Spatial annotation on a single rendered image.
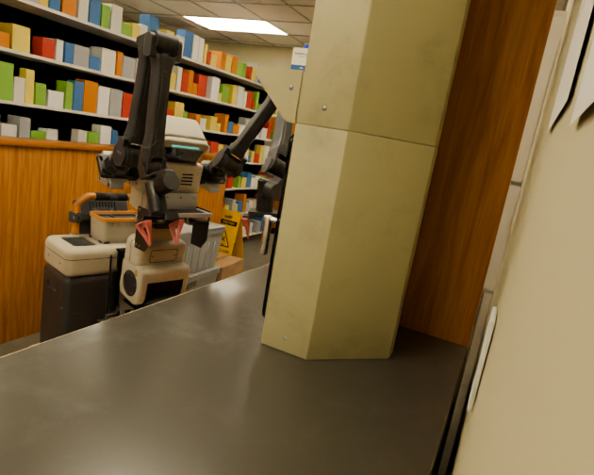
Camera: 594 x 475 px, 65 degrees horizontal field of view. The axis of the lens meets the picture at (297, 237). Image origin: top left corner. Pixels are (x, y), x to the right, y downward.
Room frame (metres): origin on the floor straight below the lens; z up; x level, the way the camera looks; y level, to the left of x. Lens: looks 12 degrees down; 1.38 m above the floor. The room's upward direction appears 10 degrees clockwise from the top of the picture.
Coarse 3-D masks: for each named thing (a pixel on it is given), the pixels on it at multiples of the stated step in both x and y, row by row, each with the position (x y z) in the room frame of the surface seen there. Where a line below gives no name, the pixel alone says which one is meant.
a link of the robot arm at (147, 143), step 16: (144, 48) 1.47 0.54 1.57; (160, 64) 1.48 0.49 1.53; (160, 80) 1.48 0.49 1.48; (160, 96) 1.48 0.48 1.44; (160, 112) 1.49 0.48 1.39; (160, 128) 1.49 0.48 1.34; (144, 144) 1.49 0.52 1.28; (160, 144) 1.49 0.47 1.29; (144, 160) 1.48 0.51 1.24; (160, 160) 1.51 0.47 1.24
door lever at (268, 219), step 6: (264, 216) 1.02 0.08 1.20; (270, 216) 1.01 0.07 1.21; (264, 222) 1.01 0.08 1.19; (270, 222) 1.01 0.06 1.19; (264, 228) 1.01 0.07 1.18; (270, 228) 1.01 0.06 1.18; (264, 234) 1.01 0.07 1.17; (270, 234) 1.02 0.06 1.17; (264, 240) 1.01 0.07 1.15; (264, 246) 1.01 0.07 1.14; (264, 252) 1.01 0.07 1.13
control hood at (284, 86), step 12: (264, 72) 0.98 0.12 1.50; (276, 72) 0.97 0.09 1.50; (288, 72) 0.96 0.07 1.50; (300, 72) 0.95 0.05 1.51; (264, 84) 0.98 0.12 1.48; (276, 84) 0.97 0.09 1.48; (288, 84) 0.96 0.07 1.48; (300, 84) 0.95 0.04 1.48; (276, 96) 0.97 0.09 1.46; (288, 96) 0.96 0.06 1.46; (300, 96) 0.95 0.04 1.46; (288, 108) 0.96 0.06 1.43; (288, 120) 0.95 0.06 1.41
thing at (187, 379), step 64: (128, 320) 0.95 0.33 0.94; (192, 320) 1.00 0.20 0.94; (256, 320) 1.07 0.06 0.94; (0, 384) 0.65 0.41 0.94; (64, 384) 0.68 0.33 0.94; (128, 384) 0.71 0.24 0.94; (192, 384) 0.74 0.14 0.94; (256, 384) 0.78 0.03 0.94; (320, 384) 0.81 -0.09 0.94; (384, 384) 0.86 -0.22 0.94; (448, 384) 0.90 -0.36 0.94; (0, 448) 0.52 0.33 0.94; (64, 448) 0.54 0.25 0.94; (128, 448) 0.56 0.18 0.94; (192, 448) 0.58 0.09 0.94; (256, 448) 0.60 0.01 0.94; (320, 448) 0.62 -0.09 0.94; (384, 448) 0.65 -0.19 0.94
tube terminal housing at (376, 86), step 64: (320, 0) 0.94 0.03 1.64; (384, 0) 0.91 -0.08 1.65; (448, 0) 0.96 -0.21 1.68; (320, 64) 0.93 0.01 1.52; (384, 64) 0.92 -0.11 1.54; (448, 64) 0.97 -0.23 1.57; (320, 128) 0.93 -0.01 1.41; (384, 128) 0.93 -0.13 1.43; (320, 192) 0.92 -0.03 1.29; (384, 192) 0.94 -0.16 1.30; (320, 256) 0.91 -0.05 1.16; (384, 256) 0.95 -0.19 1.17; (320, 320) 0.91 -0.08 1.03; (384, 320) 0.96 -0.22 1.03
